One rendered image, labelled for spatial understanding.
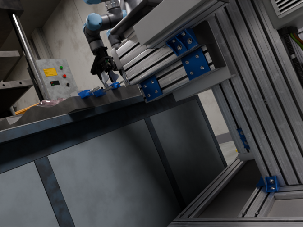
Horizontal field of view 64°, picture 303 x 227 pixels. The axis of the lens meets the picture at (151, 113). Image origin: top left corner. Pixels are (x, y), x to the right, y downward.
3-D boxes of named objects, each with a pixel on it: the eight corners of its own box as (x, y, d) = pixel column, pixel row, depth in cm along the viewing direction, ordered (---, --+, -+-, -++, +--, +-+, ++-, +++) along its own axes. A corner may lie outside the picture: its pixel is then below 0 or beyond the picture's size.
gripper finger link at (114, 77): (121, 83, 130) (112, 68, 128) (114, 88, 134) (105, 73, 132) (124, 81, 132) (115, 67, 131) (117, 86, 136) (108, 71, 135)
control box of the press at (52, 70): (129, 208, 214) (67, 56, 218) (103, 229, 191) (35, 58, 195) (114, 210, 228) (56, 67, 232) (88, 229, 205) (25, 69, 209)
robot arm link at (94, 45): (86, 46, 130) (98, 46, 136) (89, 54, 130) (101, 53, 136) (94, 39, 125) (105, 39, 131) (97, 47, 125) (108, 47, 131)
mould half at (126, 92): (142, 96, 144) (133, 75, 144) (110, 104, 124) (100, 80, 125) (95, 120, 176) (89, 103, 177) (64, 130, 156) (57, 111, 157)
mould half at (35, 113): (110, 103, 120) (102, 83, 120) (75, 109, 96) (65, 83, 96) (42, 136, 139) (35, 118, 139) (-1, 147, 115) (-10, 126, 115)
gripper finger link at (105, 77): (108, 84, 123) (105, 68, 125) (101, 88, 127) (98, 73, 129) (113, 85, 125) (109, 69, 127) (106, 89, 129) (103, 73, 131)
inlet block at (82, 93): (104, 93, 102) (100, 81, 102) (98, 93, 98) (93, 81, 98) (82, 104, 107) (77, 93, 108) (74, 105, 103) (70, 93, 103)
